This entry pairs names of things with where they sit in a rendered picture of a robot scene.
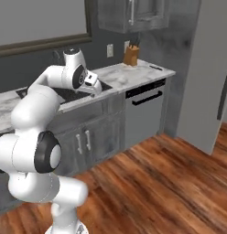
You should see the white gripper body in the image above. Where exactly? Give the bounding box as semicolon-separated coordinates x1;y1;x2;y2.
78;80;103;97

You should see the wooden knife block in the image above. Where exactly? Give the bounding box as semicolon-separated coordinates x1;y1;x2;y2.
123;37;141;68

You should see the grey fridge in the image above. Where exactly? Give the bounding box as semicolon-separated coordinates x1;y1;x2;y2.
176;0;227;156

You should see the dark sink basin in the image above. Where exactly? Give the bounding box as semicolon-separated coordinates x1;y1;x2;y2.
16;80;114;105

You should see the grey false drawer front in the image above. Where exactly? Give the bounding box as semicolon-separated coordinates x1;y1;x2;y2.
47;96;126;133

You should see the dark sink tap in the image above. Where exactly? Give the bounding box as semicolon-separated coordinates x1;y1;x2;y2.
52;49;66;67

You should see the grey base cupboard door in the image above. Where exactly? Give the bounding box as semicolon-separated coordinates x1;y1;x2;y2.
82;116;123;167
56;127;86;178

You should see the grey dishwasher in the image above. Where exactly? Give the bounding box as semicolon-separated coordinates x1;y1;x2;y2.
124;78;168;151

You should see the dark framed window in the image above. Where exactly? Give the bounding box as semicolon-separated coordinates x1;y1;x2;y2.
0;0;93;59

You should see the silver base cupboard handle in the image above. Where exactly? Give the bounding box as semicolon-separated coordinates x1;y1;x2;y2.
84;129;92;152
75;133;83;155

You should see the black dishwasher handle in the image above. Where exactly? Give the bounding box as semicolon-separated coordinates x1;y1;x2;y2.
131;90;164;107

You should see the silver wall cupboard handle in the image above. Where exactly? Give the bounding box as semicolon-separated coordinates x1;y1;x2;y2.
128;0;135;27

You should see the dark fridge handle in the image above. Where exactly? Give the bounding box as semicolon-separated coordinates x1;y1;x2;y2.
216;64;227;122

